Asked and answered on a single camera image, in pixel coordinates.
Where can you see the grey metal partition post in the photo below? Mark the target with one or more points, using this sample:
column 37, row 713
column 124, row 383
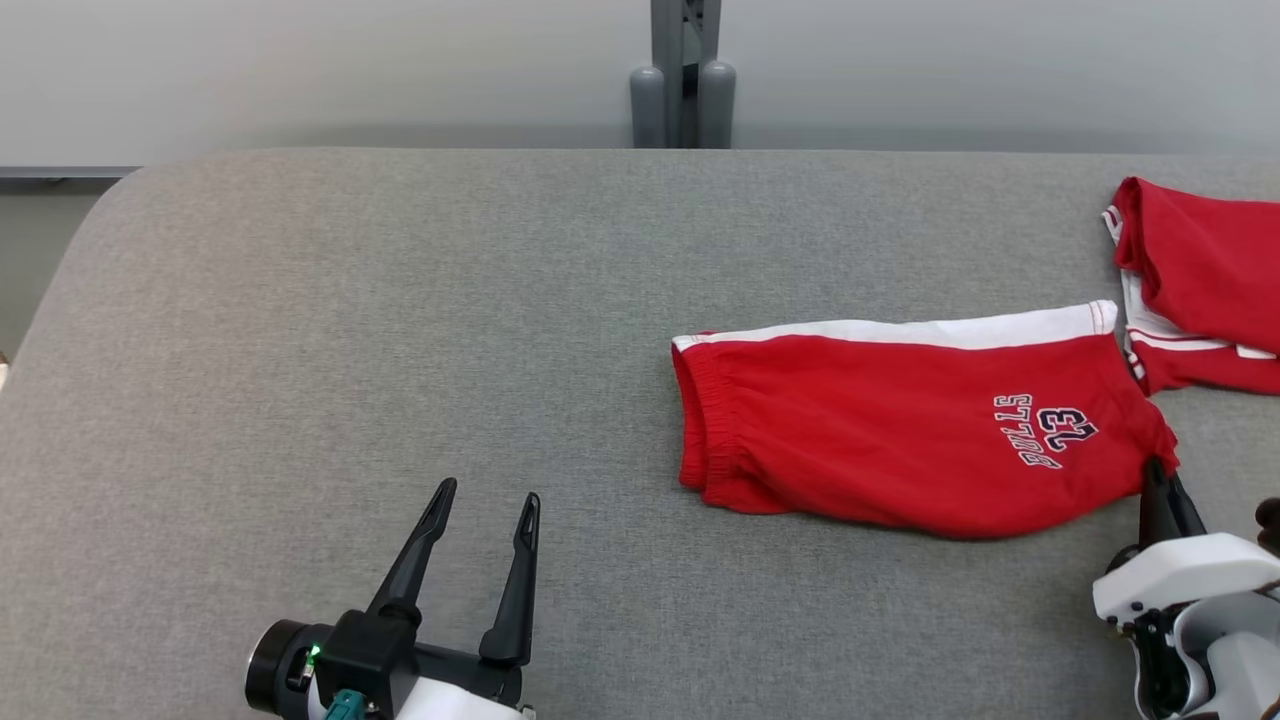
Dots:
column 685, row 40

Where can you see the teal left camera connector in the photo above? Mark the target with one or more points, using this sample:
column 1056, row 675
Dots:
column 347, row 706

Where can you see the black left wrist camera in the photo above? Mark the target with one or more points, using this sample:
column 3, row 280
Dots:
column 360, row 660

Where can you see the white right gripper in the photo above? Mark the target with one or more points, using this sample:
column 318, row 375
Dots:
column 1180, row 575

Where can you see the red shirt with white sleeves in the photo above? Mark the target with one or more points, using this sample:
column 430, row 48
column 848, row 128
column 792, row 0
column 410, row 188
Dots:
column 1210, row 270

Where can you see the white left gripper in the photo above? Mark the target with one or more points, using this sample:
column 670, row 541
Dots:
column 470, row 695

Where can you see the red shorts with white stripe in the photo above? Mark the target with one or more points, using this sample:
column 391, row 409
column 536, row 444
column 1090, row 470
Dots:
column 880, row 430

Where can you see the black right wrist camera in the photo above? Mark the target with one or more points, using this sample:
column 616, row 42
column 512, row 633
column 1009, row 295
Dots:
column 1270, row 525

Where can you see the grey wall baseboard strip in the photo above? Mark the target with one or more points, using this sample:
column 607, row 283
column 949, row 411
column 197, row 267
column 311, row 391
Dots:
column 60, row 173

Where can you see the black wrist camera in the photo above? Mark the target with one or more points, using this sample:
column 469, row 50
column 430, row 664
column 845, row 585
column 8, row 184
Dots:
column 1270, row 525
column 360, row 660

